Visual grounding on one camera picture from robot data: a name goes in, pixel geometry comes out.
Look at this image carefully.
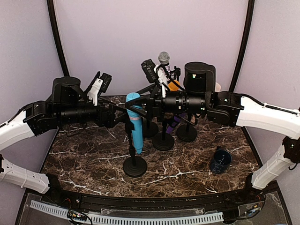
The blue microphone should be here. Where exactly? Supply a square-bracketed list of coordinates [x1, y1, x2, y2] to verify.
[126, 92, 143, 154]

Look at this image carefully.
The black stand of blue microphone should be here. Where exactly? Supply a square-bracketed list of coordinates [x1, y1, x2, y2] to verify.
[123, 121, 147, 178]

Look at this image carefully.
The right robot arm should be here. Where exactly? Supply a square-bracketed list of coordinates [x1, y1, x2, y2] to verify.
[126, 62, 300, 203]

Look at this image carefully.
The black tripod shock-mount stand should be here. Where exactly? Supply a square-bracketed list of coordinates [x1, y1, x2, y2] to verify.
[167, 66, 181, 84]

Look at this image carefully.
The black stand of orange microphone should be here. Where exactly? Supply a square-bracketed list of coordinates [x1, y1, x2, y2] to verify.
[142, 119, 158, 138]

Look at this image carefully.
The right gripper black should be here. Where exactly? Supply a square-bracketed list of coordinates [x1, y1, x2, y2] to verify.
[125, 83, 208, 122]

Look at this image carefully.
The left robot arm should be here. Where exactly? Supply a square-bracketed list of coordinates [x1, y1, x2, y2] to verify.
[0, 74, 128, 204]

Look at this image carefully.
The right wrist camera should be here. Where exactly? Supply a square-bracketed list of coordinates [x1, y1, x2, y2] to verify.
[141, 59, 170, 98]

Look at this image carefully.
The dark blue mug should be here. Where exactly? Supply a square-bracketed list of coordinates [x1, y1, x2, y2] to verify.
[210, 146, 233, 174]

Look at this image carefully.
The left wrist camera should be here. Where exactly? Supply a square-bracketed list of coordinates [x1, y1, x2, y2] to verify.
[85, 71, 112, 106]

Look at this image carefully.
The pink microphone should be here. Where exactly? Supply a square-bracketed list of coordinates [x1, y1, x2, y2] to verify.
[215, 82, 221, 92]

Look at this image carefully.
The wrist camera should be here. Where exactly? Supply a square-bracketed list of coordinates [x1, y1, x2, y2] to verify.
[85, 71, 112, 106]
[141, 59, 170, 98]

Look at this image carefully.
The purple microphone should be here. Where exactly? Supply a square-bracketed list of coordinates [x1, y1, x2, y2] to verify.
[166, 113, 186, 134]

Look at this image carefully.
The silver glitter microphone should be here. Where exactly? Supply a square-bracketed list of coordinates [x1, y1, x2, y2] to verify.
[158, 51, 171, 78]

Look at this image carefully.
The small circuit board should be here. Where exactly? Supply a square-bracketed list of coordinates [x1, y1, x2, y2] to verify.
[67, 210, 88, 222]

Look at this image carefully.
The orange microphone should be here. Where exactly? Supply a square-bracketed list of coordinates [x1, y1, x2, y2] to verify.
[168, 80, 180, 91]

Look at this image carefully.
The white slotted cable duct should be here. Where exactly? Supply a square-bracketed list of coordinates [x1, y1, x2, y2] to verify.
[30, 200, 224, 225]

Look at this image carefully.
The black stand of purple microphone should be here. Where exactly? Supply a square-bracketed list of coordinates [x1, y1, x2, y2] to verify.
[152, 119, 174, 151]

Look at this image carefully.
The black stand of pink microphone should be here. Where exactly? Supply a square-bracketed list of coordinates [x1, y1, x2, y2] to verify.
[176, 114, 197, 142]

